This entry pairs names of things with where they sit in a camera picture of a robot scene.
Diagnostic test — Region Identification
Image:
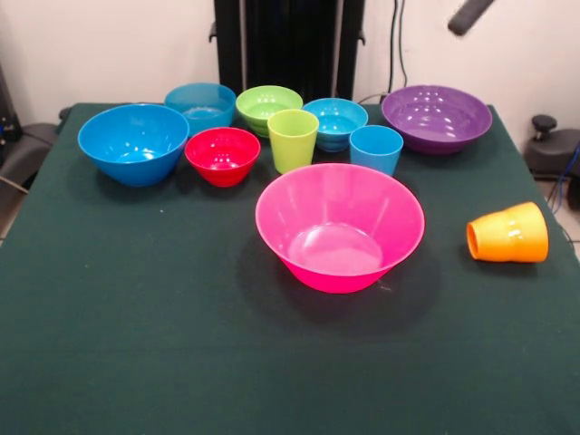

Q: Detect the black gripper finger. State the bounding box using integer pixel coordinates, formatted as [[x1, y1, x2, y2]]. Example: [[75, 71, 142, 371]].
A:
[[447, 0, 496, 37]]

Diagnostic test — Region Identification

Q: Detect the large purple bowl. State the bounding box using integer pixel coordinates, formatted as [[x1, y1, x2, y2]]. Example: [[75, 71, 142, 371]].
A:
[[381, 84, 494, 157]]

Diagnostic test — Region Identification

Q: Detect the small cyan bowl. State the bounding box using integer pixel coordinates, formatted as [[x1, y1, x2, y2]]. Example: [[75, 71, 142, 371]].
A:
[[302, 97, 370, 152]]

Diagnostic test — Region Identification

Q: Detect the orange cup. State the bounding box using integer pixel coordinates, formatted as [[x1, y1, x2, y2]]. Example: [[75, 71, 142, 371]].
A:
[[498, 201, 550, 264], [466, 211, 517, 263]]

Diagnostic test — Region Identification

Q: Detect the large pink bowl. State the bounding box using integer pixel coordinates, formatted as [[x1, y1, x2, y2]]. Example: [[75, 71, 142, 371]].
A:
[[255, 162, 426, 295]]

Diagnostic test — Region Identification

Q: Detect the dark grey machine base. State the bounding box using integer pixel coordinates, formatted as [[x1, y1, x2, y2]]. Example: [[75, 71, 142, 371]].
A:
[[524, 114, 580, 182], [0, 121, 60, 191]]

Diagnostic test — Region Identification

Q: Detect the blue cup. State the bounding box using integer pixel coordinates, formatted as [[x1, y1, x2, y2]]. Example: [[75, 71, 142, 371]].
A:
[[348, 125, 404, 177]]

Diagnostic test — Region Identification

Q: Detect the green cup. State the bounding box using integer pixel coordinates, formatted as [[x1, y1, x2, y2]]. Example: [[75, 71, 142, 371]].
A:
[[266, 108, 321, 175]]

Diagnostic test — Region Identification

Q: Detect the small green bowl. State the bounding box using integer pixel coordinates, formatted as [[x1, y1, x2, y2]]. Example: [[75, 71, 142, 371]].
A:
[[235, 85, 305, 139]]

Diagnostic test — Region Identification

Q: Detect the small blue bowl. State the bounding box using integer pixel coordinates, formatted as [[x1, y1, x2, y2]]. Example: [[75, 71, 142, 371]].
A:
[[163, 82, 237, 139]]

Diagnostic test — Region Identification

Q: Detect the small red bowl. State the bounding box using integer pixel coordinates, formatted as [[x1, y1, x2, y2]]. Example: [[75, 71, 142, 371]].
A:
[[183, 127, 262, 189]]

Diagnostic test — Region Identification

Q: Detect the large blue bowl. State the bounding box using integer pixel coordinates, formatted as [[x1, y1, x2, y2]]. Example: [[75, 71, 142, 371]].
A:
[[77, 103, 190, 189]]

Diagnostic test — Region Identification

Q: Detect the dark green tablecloth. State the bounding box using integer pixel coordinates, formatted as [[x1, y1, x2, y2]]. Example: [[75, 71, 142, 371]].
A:
[[0, 101, 580, 435]]

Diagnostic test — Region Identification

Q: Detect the black equipment case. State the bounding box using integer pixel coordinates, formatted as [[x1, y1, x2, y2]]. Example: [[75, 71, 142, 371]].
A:
[[0, 65, 22, 150]]

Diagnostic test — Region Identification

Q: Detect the black wall cable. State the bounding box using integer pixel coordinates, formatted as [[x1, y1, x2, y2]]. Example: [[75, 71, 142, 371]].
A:
[[387, 0, 410, 102]]

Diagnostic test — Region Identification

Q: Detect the black pedestal column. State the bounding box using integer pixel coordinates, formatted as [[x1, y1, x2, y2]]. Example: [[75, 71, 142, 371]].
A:
[[208, 0, 367, 106]]

